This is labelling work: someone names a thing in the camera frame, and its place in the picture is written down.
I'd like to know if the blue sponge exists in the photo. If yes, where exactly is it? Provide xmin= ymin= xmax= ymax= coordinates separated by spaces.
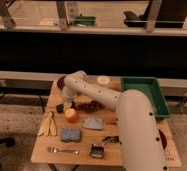
xmin=60 ymin=128 xmax=82 ymax=142

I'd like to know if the white cup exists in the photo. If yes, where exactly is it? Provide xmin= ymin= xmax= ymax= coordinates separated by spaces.
xmin=97 ymin=75 xmax=110 ymax=87

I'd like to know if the black handled tool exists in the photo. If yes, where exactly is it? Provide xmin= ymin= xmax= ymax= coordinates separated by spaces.
xmin=102 ymin=136 xmax=119 ymax=143

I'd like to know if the peach fruit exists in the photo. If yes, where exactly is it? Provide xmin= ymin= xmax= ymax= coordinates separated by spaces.
xmin=65 ymin=108 xmax=78 ymax=122

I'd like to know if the orange carrot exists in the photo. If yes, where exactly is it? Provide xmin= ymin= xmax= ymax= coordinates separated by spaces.
xmin=105 ymin=118 xmax=117 ymax=125

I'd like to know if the black binder clip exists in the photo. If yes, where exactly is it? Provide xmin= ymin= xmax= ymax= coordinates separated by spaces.
xmin=90 ymin=144 xmax=104 ymax=159

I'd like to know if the metal fork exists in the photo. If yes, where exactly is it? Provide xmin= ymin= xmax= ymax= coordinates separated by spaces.
xmin=47 ymin=147 xmax=80 ymax=155

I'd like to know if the orange bowl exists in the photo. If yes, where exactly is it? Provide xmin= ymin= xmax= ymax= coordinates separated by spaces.
xmin=159 ymin=129 xmax=167 ymax=149

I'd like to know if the green box on shelf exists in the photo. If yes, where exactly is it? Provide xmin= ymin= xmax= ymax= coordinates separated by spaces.
xmin=73 ymin=15 xmax=96 ymax=26

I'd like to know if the bunch of bananas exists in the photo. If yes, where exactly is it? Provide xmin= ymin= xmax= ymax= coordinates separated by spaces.
xmin=38 ymin=112 xmax=57 ymax=136

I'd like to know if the purple bowl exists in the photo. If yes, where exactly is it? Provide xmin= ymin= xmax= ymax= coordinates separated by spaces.
xmin=57 ymin=76 xmax=66 ymax=90

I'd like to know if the bunch of dark grapes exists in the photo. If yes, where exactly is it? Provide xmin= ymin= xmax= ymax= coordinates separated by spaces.
xmin=70 ymin=100 xmax=104 ymax=113

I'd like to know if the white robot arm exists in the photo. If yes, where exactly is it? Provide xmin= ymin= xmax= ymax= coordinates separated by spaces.
xmin=62 ymin=71 xmax=169 ymax=171

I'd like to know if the grey blue cloth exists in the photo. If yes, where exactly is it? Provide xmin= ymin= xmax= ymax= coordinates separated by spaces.
xmin=83 ymin=117 xmax=103 ymax=130

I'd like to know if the green tray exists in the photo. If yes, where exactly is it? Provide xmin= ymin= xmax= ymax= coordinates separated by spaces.
xmin=121 ymin=77 xmax=171 ymax=121

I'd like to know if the black object on shelf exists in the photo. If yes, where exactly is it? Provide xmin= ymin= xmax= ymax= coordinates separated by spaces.
xmin=124 ymin=0 xmax=187 ymax=28

